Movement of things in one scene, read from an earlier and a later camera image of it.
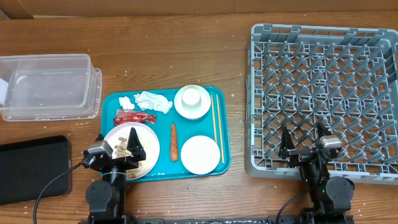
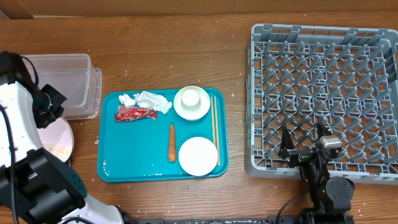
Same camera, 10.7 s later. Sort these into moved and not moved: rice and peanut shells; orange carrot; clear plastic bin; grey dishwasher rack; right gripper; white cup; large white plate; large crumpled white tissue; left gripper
Moved: rice and peanut shells; large white plate; left gripper
Not moved: clear plastic bin; orange carrot; right gripper; large crumpled white tissue; white cup; grey dishwasher rack
